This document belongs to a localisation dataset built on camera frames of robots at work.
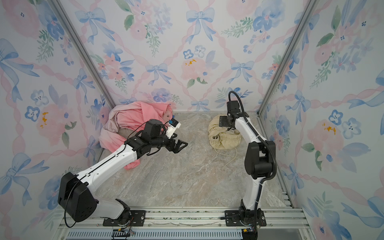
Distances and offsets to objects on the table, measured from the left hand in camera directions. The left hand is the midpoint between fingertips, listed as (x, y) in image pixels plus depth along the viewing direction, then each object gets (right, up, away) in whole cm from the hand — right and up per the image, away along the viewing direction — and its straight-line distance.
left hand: (182, 138), depth 77 cm
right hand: (+29, +10, +20) cm, 36 cm away
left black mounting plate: (-22, -40, -3) cm, 46 cm away
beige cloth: (+24, -1, +20) cm, 32 cm away
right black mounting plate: (+31, -35, -10) cm, 48 cm away
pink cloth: (-40, +10, +26) cm, 49 cm away
